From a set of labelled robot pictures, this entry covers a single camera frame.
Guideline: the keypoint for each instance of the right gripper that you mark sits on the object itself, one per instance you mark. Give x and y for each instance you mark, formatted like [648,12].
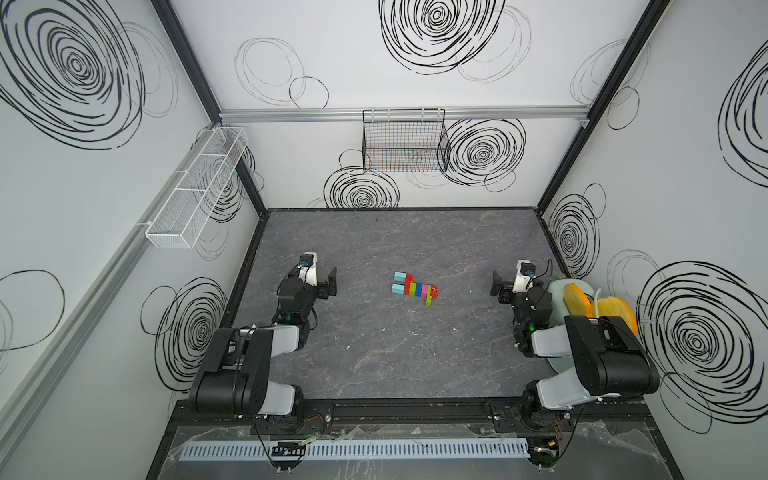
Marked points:
[507,289]

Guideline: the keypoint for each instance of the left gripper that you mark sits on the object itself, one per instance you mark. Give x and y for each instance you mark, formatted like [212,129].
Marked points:
[321,292]

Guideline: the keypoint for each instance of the long red lego brick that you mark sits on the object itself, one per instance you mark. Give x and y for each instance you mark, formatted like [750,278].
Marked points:
[408,285]

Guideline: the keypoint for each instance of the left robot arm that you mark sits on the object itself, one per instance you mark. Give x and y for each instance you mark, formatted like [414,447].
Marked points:
[234,376]

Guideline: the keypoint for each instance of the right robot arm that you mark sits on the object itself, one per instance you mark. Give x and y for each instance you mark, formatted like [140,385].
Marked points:
[607,359]

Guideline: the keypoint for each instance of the mint green toaster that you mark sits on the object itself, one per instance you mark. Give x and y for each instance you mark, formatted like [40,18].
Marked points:
[564,360]

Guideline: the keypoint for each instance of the orange toast slice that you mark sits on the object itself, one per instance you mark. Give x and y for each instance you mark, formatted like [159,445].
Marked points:
[576,301]

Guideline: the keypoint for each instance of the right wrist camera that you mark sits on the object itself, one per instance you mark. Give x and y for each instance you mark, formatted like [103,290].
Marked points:
[525,276]

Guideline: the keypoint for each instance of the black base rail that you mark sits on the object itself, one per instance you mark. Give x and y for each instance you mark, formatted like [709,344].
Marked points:
[328,416]

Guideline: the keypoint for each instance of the black wire basket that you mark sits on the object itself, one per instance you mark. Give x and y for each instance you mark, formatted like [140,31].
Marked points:
[404,140]

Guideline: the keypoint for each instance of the white wire shelf basket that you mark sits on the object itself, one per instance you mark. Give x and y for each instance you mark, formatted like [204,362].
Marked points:
[192,202]

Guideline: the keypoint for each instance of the white slotted cable duct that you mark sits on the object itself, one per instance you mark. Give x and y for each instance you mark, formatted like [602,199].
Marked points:
[389,449]

